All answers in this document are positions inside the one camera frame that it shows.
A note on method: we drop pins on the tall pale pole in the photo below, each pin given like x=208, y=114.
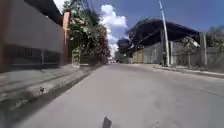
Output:
x=165, y=36

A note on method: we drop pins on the raised concrete pavement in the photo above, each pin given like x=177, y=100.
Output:
x=30, y=81

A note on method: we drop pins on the pale concrete kerb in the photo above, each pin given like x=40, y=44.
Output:
x=190, y=71

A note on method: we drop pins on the robot's own part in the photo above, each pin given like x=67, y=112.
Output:
x=106, y=122

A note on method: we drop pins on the building with dark roof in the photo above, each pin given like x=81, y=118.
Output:
x=151, y=33

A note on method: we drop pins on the big flowering tree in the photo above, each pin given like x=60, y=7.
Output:
x=86, y=33

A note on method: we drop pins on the grey wall with fence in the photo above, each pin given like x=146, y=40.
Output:
x=33, y=36

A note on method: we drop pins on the grey concrete road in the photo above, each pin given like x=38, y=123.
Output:
x=140, y=96

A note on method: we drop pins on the dark roadside gutter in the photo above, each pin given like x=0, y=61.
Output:
x=40, y=103

